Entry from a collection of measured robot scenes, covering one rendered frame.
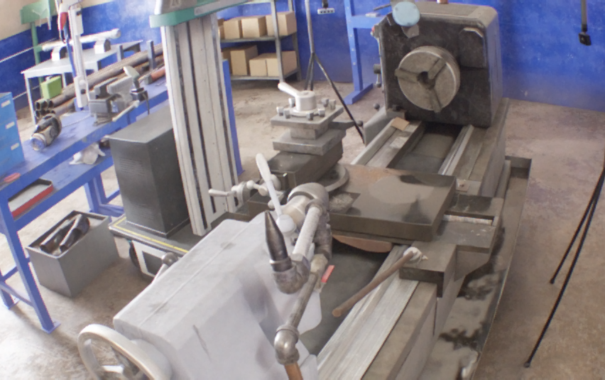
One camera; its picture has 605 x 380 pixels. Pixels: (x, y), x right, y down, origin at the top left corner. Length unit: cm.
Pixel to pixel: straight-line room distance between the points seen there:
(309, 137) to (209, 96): 116
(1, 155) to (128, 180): 79
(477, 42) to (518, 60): 344
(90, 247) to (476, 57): 233
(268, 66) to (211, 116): 337
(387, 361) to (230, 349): 41
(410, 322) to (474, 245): 32
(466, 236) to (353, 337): 47
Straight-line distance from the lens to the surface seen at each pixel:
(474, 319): 203
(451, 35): 239
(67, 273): 319
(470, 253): 156
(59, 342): 295
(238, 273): 99
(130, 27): 796
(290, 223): 107
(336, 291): 166
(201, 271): 100
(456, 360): 185
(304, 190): 129
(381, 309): 139
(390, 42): 248
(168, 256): 113
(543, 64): 574
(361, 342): 129
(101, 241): 339
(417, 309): 139
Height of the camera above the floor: 169
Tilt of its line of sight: 25 degrees down
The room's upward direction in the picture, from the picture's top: 7 degrees counter-clockwise
